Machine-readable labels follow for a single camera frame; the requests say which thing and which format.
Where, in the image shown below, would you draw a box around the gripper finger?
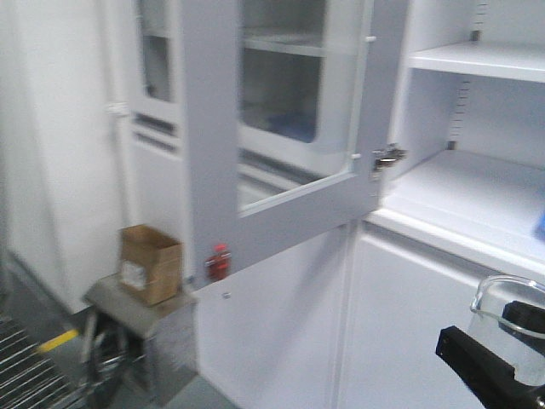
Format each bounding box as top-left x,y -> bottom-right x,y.
435,325 -> 544,409
502,301 -> 544,335

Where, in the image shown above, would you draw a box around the clear glass beaker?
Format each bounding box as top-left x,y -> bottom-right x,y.
468,275 -> 544,385

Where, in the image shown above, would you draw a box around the white cabinet shelf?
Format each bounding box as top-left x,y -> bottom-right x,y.
409,42 -> 544,84

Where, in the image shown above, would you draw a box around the grey cabinet door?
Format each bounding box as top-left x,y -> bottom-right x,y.
181,1 -> 409,289

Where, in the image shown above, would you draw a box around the blue plastic tray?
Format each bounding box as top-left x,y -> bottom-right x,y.
532,212 -> 545,240

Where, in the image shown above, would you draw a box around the metal door hinge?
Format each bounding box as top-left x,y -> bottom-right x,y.
370,143 -> 408,180

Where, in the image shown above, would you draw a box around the small cardboard box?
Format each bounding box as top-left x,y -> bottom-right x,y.
118,224 -> 183,306

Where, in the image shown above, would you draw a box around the metal grate steps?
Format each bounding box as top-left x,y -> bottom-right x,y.
1,315 -> 84,408

